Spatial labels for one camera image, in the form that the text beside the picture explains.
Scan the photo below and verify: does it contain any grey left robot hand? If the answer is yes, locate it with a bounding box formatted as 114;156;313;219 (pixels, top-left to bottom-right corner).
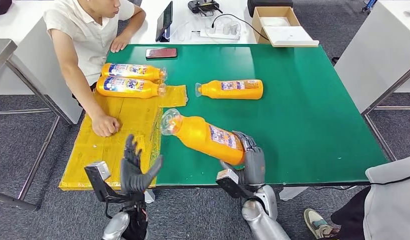
120;134;164;196

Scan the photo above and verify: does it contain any thin black cable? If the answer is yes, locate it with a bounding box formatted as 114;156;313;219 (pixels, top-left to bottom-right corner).
312;173;410;191

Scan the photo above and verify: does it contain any white foam packaging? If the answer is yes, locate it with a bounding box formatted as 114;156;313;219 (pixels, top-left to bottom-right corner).
259;16;320;47

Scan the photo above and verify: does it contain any orange detergent bottle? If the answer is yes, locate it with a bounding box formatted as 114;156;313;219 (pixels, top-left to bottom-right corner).
101;62;168;83
160;108;247;167
195;79;264;101
95;75;167;100

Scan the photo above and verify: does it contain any white power strip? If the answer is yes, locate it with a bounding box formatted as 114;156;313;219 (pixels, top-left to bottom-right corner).
199;22;241;41

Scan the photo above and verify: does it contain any dark bag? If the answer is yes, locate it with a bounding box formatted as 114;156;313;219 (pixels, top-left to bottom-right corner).
0;0;13;16

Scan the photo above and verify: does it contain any white desk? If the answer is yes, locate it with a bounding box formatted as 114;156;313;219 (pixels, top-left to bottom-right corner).
334;0;410;163
129;0;258;45
0;0;83;125

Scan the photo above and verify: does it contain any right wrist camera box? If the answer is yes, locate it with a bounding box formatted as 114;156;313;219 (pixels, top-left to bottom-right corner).
215;168;255;200

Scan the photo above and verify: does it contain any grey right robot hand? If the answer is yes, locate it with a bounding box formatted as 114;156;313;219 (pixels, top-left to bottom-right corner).
219;130;267;193

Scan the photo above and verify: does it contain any open cardboard box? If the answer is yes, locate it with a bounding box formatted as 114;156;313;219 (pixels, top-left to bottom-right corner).
251;6;320;48

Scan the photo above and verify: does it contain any black router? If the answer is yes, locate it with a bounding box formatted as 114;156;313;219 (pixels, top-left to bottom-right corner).
187;0;224;17

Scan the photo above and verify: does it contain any black tablet on stand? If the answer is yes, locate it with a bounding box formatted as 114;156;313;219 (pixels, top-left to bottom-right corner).
155;0;174;43

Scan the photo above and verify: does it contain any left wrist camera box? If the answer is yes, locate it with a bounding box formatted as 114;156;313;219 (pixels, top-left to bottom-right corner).
84;161;126;204

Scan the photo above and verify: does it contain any person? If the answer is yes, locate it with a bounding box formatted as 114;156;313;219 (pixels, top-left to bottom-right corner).
43;0;147;138
303;153;410;240

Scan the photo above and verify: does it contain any blue metal frame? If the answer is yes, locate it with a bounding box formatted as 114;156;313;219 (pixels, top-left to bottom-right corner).
362;0;379;13

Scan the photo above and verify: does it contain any dark red smartphone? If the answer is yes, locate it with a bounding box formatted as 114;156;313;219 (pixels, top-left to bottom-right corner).
145;47;178;60

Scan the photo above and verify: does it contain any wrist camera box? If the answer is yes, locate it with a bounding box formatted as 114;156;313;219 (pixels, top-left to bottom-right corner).
84;161;126;204
215;168;255;200

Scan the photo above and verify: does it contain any black case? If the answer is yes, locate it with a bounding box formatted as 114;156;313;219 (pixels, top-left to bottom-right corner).
247;0;294;18

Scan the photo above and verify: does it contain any black power cable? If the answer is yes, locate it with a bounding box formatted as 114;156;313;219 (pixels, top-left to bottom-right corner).
211;13;270;42

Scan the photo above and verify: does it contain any yellow plastic sheet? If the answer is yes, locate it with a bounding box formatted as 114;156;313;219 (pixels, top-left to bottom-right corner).
58;84;189;192

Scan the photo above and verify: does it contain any steel table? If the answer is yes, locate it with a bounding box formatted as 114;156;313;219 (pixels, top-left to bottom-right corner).
0;38;73;212

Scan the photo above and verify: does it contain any green table mat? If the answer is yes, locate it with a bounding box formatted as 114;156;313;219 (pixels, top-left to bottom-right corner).
105;43;389;186

